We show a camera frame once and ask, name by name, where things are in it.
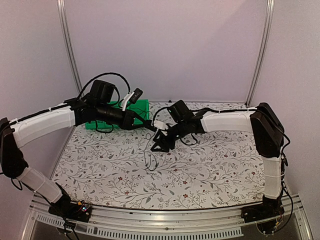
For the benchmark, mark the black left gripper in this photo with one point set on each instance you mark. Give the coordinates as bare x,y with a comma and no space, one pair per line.
127,122

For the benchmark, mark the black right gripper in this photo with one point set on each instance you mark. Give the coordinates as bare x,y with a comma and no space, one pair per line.
170,145

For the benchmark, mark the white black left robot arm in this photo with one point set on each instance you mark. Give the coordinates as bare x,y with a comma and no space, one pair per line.
18,133

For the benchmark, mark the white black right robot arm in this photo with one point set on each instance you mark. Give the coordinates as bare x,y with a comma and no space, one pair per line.
225,157

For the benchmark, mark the green bin right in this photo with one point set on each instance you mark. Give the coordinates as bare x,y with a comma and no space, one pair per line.
141,107

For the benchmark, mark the green bin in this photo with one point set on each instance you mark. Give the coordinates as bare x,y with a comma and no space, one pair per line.
115,104
141,107
101,125

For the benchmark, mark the green bin middle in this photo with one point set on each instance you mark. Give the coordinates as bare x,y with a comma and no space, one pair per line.
115,104

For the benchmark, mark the green bin left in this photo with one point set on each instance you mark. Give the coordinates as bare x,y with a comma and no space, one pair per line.
101,125

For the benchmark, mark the floral patterned table mat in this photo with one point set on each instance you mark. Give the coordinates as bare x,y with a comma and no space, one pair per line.
118,169

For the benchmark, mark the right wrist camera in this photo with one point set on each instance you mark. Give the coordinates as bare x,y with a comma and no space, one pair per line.
152,123

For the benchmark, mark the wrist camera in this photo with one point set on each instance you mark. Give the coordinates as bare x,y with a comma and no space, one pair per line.
152,123
131,97

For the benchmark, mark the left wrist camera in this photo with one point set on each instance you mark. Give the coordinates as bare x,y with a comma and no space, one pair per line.
131,97

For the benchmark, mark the aluminium front frame rail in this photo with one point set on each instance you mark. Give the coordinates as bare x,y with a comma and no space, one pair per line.
222,223

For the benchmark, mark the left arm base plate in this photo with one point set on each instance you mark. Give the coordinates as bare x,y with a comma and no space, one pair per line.
79,211

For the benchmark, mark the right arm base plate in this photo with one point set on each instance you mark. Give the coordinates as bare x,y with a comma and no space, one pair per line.
267,217

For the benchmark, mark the aluminium back left post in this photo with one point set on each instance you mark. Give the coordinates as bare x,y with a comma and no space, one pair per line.
61,7

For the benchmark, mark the aluminium post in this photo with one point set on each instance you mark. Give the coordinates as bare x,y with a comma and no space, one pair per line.
61,7
267,25

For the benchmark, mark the aluminium back right post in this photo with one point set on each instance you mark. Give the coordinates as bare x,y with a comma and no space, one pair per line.
267,25

